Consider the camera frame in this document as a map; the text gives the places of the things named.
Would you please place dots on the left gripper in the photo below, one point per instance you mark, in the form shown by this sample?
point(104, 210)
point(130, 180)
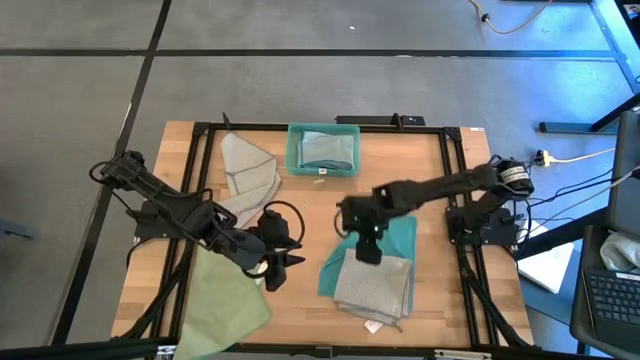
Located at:
point(275, 235)

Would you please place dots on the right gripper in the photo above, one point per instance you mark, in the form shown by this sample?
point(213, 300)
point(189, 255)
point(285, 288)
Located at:
point(367, 215)

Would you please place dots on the teal microfiber towel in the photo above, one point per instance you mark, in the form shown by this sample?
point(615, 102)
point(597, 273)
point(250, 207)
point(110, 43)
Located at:
point(400, 235)

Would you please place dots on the grey waffle microfiber towel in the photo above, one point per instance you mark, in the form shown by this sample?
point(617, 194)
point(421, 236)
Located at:
point(372, 287)
point(250, 170)

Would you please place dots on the light blue microfiber towel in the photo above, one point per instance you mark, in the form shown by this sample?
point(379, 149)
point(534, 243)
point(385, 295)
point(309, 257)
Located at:
point(325, 150)

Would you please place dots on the light green microfiber towel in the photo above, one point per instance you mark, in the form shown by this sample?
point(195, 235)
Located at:
point(220, 310)

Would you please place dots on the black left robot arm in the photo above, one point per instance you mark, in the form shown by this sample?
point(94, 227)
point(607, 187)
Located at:
point(175, 210)

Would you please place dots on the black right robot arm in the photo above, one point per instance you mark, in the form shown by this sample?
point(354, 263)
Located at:
point(450, 185)

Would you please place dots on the teal mesh basket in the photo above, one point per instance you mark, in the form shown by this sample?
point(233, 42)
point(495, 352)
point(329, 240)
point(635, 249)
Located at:
point(293, 165)

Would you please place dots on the black mounting bar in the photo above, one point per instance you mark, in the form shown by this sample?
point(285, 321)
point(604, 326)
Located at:
point(370, 120)

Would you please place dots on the yellow power plug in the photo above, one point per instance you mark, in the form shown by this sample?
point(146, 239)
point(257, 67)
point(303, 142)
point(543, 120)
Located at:
point(545, 159)

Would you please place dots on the crumpled white cloth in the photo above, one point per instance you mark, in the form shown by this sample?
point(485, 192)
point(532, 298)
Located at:
point(620, 252)

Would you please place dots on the dark laptop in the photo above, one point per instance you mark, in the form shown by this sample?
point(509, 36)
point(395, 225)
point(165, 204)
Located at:
point(615, 305)

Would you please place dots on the black aluminium table frame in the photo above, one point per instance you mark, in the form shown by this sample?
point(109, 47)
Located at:
point(202, 129)

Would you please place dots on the silver metal bracket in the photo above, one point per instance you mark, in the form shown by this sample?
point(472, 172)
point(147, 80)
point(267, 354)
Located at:
point(462, 354)

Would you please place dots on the metal desk frame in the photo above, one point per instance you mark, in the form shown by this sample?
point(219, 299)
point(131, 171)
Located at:
point(575, 127)

